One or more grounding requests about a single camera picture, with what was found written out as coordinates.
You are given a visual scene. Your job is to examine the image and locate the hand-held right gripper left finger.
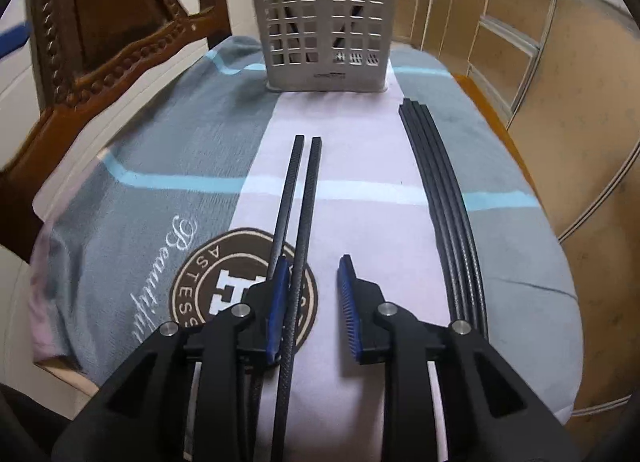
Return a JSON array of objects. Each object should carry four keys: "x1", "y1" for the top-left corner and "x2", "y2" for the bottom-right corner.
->
[{"x1": 50, "y1": 256, "x2": 293, "y2": 462}]

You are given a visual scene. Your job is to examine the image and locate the blue grey striped blanket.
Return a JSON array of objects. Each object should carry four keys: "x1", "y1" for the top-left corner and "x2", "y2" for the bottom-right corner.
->
[{"x1": 30, "y1": 34, "x2": 587, "y2": 424}]

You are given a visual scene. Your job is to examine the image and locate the carved wooden chair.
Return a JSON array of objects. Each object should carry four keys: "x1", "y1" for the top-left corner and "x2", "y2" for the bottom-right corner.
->
[{"x1": 0, "y1": 0, "x2": 536, "y2": 268}]

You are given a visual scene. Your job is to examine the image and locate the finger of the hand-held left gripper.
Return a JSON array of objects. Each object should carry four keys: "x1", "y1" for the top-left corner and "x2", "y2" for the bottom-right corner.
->
[{"x1": 0, "y1": 23, "x2": 27, "y2": 57}]

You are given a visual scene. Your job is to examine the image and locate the row of beige cabinet doors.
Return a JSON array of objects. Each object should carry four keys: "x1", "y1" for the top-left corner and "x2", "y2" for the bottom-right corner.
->
[{"x1": 390, "y1": 0, "x2": 640, "y2": 415}]

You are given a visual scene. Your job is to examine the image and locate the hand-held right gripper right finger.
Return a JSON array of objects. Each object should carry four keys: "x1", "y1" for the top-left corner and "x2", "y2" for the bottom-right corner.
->
[{"x1": 337, "y1": 255, "x2": 581, "y2": 462}]

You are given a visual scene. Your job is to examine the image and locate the metal framed cabinet drawers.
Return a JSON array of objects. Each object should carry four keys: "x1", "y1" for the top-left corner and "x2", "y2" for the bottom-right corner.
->
[{"x1": 469, "y1": 16, "x2": 544, "y2": 115}]

